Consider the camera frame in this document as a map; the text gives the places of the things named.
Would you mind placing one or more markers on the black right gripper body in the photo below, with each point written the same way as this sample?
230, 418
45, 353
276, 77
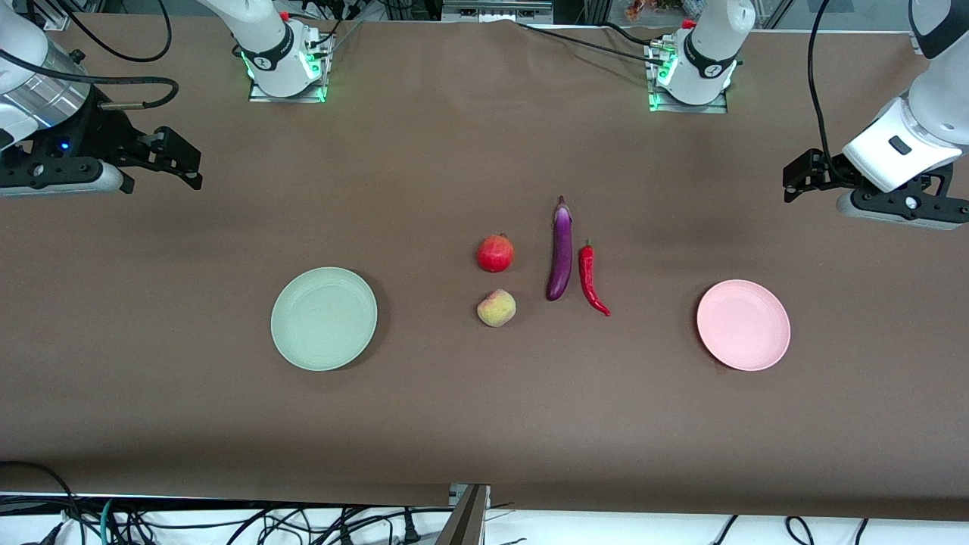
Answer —
106, 136

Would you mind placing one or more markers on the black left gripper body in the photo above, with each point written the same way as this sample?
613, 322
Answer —
831, 171

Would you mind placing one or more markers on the red chili pepper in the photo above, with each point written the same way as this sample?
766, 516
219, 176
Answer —
587, 276

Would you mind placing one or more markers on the purple eggplant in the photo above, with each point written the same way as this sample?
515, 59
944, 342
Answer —
561, 250

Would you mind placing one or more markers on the red pomegranate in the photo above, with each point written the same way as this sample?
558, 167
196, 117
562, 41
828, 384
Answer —
495, 254

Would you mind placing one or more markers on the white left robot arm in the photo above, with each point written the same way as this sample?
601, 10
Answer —
711, 45

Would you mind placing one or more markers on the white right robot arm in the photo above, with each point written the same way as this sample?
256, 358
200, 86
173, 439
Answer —
272, 45

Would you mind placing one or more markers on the pink plate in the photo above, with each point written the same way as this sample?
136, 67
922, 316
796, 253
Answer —
743, 325

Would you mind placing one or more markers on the pale green plate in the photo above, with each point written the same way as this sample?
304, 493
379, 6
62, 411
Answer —
324, 318

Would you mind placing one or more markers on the orange background object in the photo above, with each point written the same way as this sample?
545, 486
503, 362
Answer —
634, 9

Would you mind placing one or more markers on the yellow pink peach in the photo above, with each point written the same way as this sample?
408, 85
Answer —
496, 309

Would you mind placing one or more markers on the brown table cover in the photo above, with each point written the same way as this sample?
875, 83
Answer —
484, 416

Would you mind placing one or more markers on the black power plug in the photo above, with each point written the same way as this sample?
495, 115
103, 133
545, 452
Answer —
410, 530

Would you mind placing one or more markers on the aluminium corner bracket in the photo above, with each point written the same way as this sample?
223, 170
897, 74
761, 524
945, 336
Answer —
57, 19

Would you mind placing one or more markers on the metal left arm base mount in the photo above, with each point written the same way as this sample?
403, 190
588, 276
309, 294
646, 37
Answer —
685, 107

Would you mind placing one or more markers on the aluminium frame rail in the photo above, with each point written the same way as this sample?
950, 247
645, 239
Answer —
492, 14

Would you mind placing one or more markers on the aluminium profile post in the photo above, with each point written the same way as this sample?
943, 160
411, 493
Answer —
465, 522

